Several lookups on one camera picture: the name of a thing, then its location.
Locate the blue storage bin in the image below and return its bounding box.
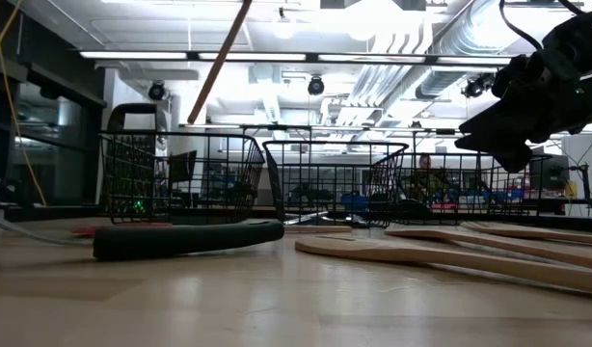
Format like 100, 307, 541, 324
340, 192, 370, 212

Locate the black mesh box grater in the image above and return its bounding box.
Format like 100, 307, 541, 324
106, 102, 170, 218

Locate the black wire basket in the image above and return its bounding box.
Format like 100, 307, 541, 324
97, 130, 267, 227
261, 139, 411, 229
367, 149, 553, 227

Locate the black turner spatula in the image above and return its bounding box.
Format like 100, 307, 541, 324
0, 210, 286, 262

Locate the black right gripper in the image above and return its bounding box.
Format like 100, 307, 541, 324
453, 50, 592, 174

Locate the black metal rig frame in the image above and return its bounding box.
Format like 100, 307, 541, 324
0, 201, 592, 232

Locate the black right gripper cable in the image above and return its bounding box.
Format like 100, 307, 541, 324
498, 0, 544, 52

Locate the black background monitor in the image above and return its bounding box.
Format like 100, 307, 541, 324
529, 153, 571, 192

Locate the round white ceiling lamp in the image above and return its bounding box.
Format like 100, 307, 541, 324
271, 7, 298, 40

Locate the silver ventilation duct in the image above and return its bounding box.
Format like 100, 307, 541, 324
415, 0, 504, 101

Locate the slotted wooden spoon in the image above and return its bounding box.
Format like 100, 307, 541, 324
294, 233, 592, 296

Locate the person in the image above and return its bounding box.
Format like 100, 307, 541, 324
406, 152, 454, 203

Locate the white poster board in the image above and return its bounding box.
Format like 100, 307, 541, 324
560, 133, 592, 219

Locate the yellow hanging cable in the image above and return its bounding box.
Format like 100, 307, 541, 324
0, 0, 47, 208

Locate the long ceiling light strip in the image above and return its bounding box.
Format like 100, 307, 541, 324
78, 49, 514, 67

